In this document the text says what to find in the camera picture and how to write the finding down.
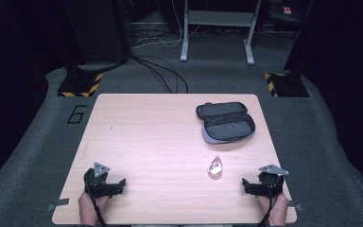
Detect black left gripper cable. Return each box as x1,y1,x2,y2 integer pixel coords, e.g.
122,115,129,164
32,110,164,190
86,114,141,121
84,183,109,227

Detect white floor cable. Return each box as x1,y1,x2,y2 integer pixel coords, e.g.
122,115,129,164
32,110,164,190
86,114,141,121
131,0,203,49

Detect dark box with red label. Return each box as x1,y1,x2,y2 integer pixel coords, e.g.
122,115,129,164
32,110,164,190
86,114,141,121
268,0,301,24

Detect dark curtain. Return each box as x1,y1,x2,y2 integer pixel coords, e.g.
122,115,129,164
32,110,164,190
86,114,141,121
296,0,363,204
0,0,68,197

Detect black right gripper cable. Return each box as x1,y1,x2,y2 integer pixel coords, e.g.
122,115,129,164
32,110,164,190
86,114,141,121
256,176,278,227

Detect black stand post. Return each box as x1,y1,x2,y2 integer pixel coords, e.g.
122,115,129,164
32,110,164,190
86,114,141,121
60,0,88,79
283,0,317,79

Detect white metal stand frame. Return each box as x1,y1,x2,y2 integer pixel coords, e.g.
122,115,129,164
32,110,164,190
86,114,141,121
180,0,263,66

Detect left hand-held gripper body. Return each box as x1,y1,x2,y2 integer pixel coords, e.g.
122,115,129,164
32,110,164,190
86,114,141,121
83,162,118,200

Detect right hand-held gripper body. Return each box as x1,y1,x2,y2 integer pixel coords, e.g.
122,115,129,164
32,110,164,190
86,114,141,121
254,164,290,200

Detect person's left hand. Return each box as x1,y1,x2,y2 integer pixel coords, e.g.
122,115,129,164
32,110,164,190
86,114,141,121
78,190,110,221

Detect black cabinet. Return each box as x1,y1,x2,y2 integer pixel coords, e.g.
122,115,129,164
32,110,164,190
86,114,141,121
63,0,130,66

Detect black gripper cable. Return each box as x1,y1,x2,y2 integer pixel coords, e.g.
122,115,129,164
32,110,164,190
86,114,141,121
84,183,109,227
256,176,278,227

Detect black floor cables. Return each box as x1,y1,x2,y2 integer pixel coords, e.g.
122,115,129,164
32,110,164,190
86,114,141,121
128,54,190,95

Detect black pencil case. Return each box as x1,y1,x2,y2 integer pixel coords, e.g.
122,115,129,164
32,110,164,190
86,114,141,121
196,101,256,146

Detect person's right hand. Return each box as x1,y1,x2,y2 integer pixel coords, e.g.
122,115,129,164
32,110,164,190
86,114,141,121
256,192,290,222

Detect black hazard-striped base plate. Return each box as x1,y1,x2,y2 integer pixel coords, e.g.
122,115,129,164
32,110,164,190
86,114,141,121
264,72,311,98
57,72,104,98

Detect pink teardrop-shaped charm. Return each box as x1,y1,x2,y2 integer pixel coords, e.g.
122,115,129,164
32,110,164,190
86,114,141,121
207,155,224,180

